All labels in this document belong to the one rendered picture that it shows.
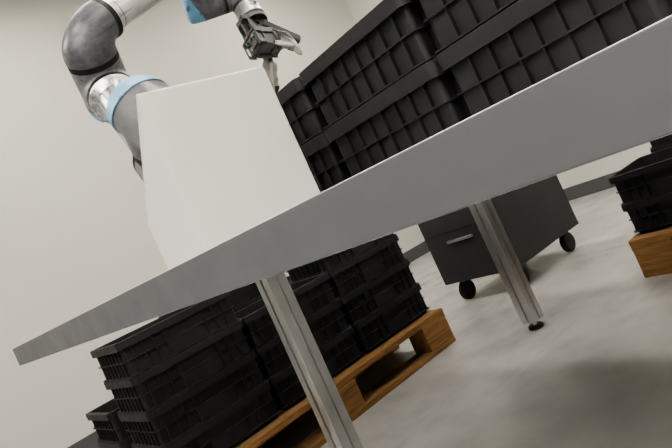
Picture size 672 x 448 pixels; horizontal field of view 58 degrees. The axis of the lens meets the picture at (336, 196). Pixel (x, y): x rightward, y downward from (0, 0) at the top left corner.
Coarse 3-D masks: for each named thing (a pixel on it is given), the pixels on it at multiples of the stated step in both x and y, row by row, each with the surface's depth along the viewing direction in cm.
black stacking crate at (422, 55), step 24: (384, 24) 90; (408, 24) 87; (360, 48) 96; (384, 48) 92; (408, 48) 88; (432, 48) 87; (336, 72) 102; (360, 72) 97; (384, 72) 93; (408, 72) 88; (336, 96) 104; (360, 96) 99; (336, 120) 104
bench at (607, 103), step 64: (576, 64) 25; (640, 64) 23; (448, 128) 30; (512, 128) 28; (576, 128) 25; (640, 128) 24; (384, 192) 35; (448, 192) 31; (256, 256) 47; (320, 256) 41; (512, 256) 218; (128, 320) 72; (320, 384) 158
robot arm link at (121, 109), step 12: (120, 84) 104; (132, 84) 102; (144, 84) 102; (156, 84) 102; (120, 96) 102; (132, 96) 101; (108, 108) 104; (120, 108) 101; (132, 108) 99; (108, 120) 106; (120, 120) 102; (132, 120) 99; (120, 132) 105; (132, 132) 100; (132, 144) 104
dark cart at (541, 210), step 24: (528, 192) 291; (552, 192) 303; (456, 216) 286; (504, 216) 276; (528, 216) 286; (552, 216) 297; (432, 240) 302; (456, 240) 288; (480, 240) 280; (528, 240) 281; (552, 240) 292; (456, 264) 296; (480, 264) 285
